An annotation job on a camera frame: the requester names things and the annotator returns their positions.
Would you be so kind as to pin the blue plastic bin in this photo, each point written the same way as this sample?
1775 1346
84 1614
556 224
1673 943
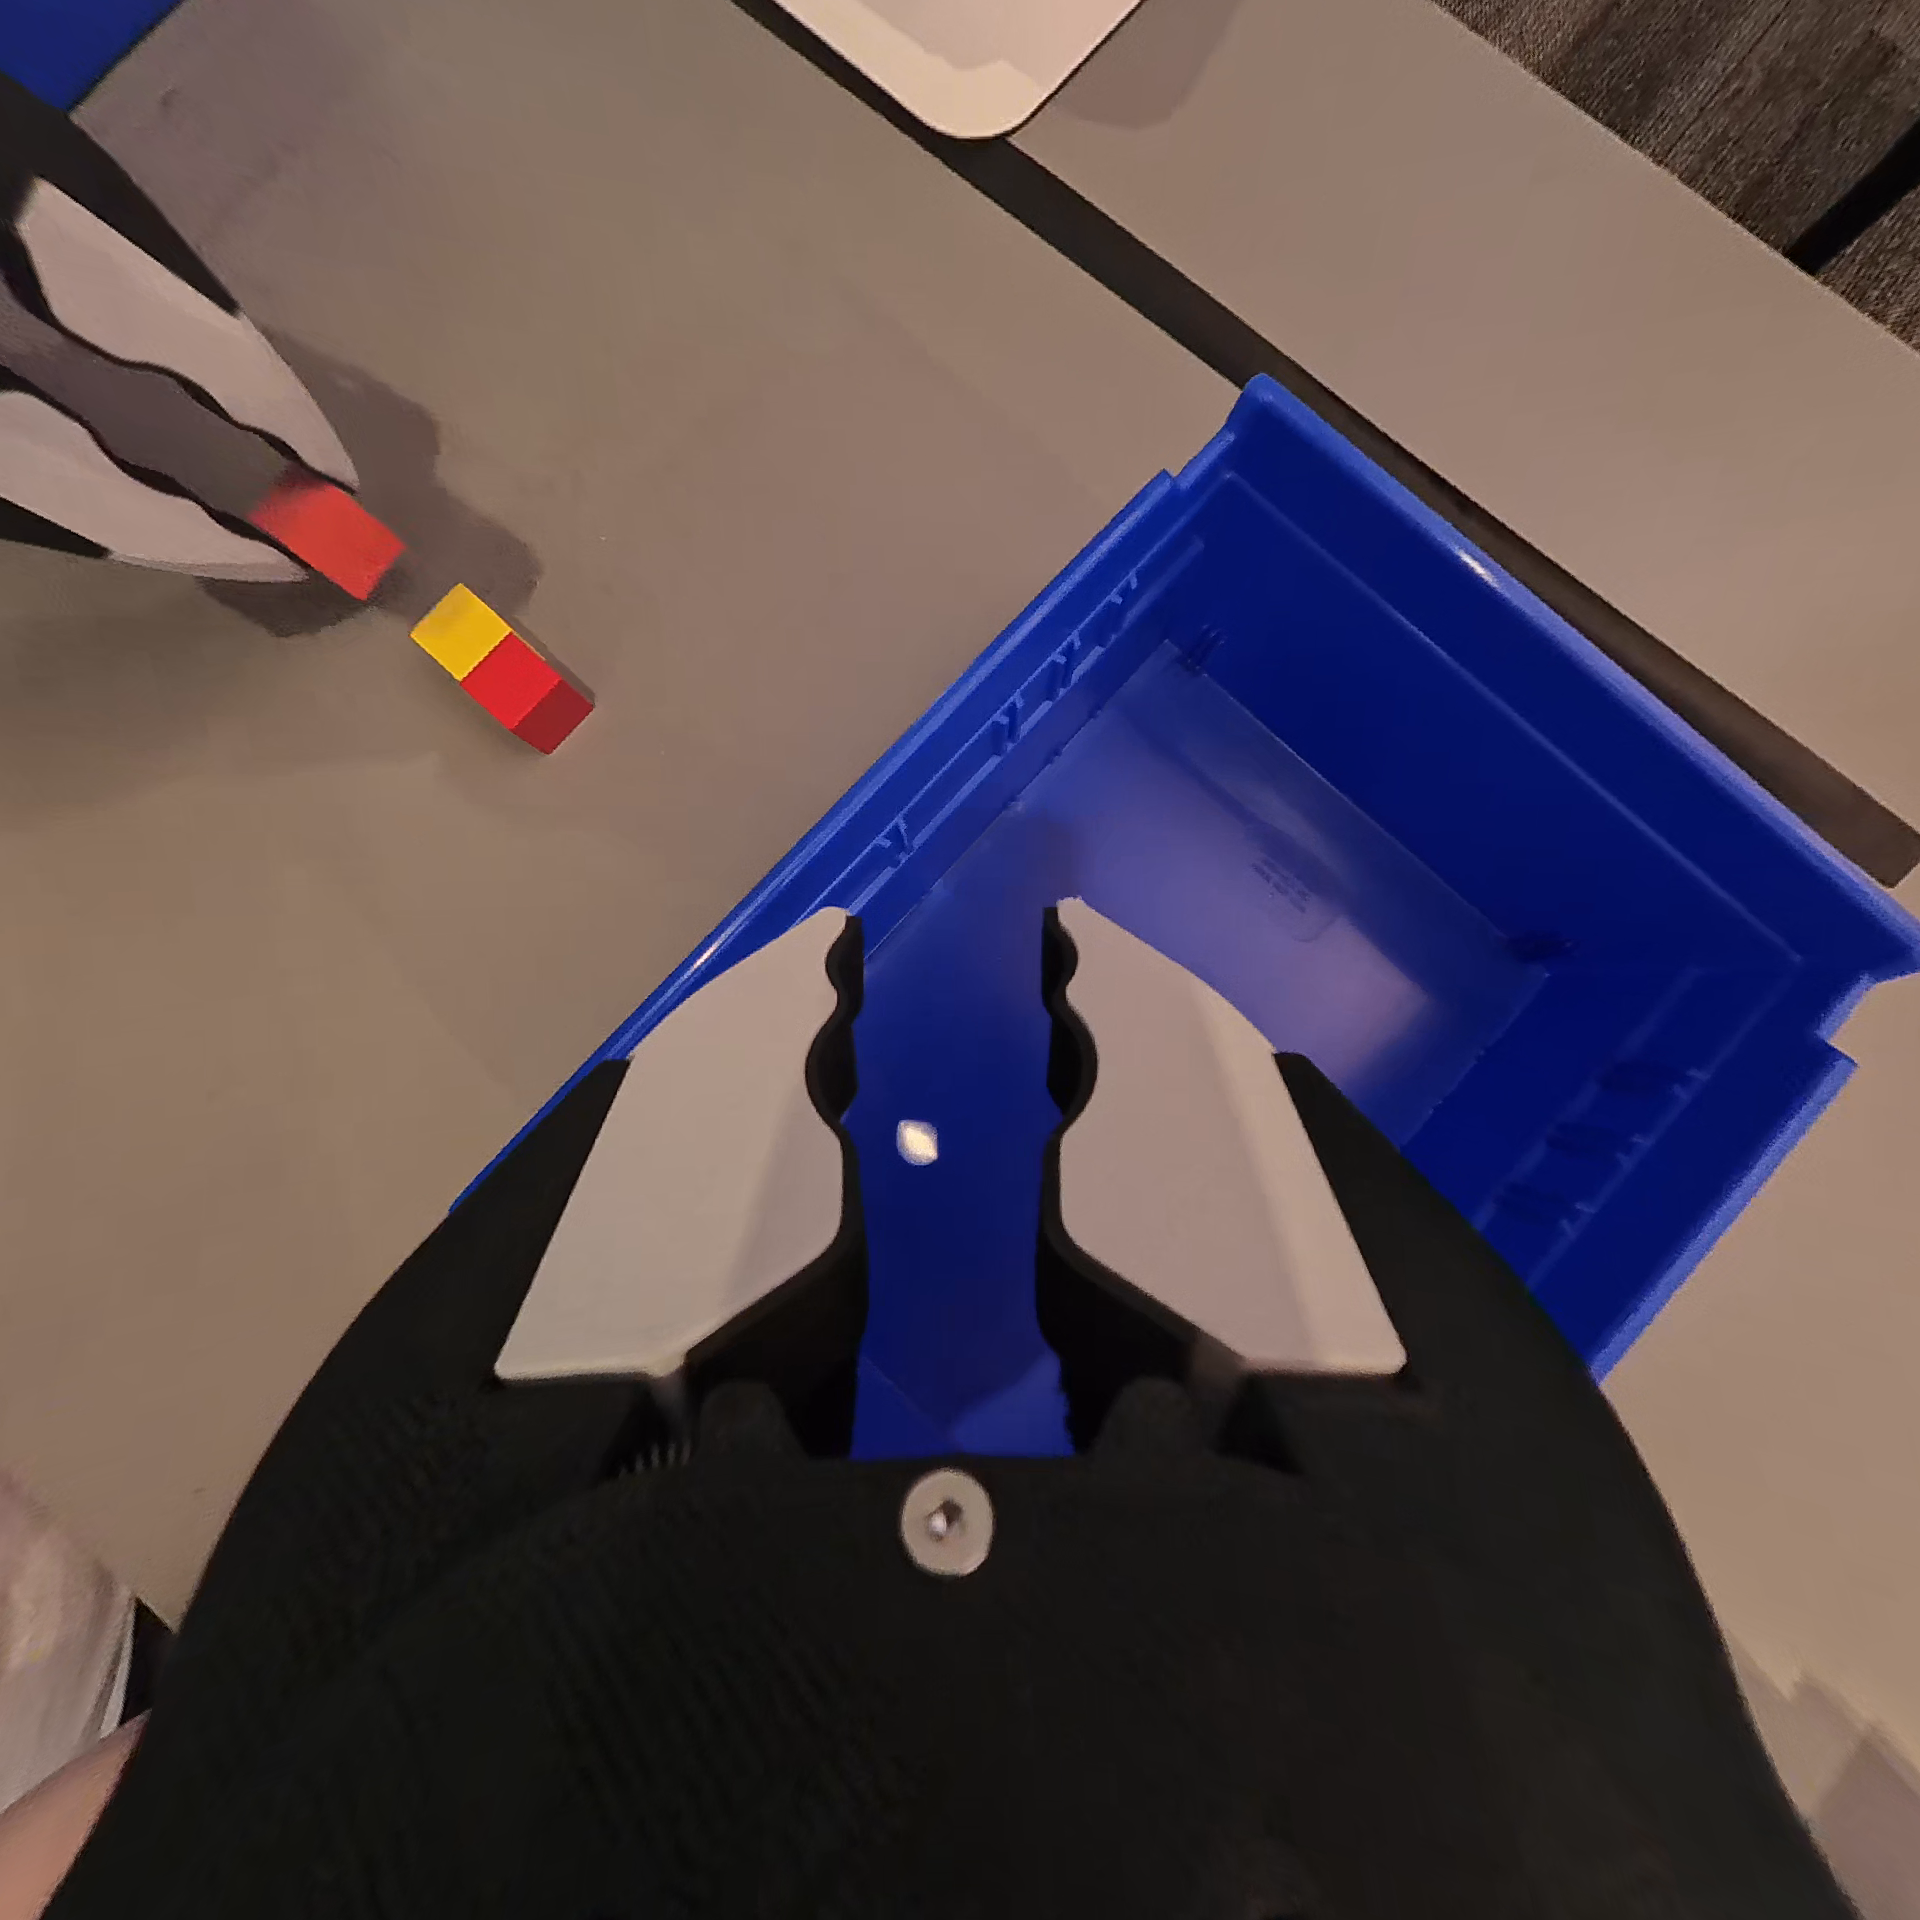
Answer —
1348 674
75 37

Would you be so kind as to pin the person's leg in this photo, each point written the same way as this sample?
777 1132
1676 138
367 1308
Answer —
44 1846

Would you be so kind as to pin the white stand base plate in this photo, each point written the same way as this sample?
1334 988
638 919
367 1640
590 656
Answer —
975 60

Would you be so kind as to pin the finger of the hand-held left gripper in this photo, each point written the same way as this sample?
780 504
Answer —
120 510
164 317

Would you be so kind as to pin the red wooden cube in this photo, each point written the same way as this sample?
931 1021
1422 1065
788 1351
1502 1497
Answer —
516 682

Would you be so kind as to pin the black strip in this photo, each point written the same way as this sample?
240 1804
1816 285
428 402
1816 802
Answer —
1799 762

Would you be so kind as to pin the orange wooden cube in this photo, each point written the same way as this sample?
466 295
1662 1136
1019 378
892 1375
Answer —
322 524

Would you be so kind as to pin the yellow wooden cube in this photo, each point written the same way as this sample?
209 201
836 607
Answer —
463 628

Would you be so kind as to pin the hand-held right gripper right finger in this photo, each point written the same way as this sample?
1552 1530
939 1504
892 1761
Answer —
1215 1172

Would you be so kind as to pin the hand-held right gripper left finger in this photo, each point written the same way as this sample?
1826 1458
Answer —
675 1172

